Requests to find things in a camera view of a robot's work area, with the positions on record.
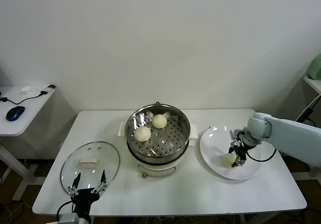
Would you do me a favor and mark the black power adapter cable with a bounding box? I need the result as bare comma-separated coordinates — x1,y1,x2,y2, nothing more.
295,105,317,125

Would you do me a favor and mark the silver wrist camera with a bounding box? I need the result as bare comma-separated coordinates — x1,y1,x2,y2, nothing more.
58,213,80,224
230,128,245,141

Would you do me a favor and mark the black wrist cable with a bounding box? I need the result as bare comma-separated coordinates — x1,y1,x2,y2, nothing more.
56,200,76,218
244,147,277,163

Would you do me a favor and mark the black cable with adapter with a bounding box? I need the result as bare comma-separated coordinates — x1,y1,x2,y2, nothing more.
0,84,56,104

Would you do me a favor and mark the white steamed baozi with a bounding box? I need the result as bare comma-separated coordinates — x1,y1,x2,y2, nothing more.
134,126,152,143
152,114,168,130
222,153,238,169

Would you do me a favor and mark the blue computer mouse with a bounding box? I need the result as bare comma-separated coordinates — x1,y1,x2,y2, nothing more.
6,105,26,122

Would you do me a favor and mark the small crumpled white object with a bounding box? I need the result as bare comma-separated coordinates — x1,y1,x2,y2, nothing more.
20,85,36,95

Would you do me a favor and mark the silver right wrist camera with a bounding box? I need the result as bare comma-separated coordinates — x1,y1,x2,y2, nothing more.
230,128,245,141

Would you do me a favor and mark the white electric cooker base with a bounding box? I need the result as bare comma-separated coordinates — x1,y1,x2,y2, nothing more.
117,122,199,179

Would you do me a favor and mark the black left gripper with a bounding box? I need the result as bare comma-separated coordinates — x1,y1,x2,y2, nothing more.
68,169,108,216

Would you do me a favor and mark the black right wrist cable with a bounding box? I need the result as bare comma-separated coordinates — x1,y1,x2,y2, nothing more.
244,147,277,163

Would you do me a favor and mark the white desk with appliance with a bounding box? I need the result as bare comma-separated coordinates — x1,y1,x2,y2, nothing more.
302,74,321,95

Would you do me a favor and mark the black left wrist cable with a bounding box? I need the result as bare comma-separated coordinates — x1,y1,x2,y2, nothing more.
56,200,76,218

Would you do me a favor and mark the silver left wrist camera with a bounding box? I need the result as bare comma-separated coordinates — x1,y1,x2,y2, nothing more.
58,213,80,224

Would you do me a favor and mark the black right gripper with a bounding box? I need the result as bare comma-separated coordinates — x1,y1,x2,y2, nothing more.
227,138,249,169

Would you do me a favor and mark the pale green appliance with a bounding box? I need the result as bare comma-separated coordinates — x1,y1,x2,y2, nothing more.
306,54,321,80

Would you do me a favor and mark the round white plate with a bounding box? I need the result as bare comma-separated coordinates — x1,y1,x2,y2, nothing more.
199,125,261,181

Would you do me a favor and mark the white side desk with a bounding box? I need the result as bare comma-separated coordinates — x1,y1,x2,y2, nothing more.
0,84,57,201

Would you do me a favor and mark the stainless steel steamer basket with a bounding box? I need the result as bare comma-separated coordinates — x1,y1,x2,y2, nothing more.
125,104,191,164

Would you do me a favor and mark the round glass pot lid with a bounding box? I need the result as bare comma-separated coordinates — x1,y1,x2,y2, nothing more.
59,141,121,195

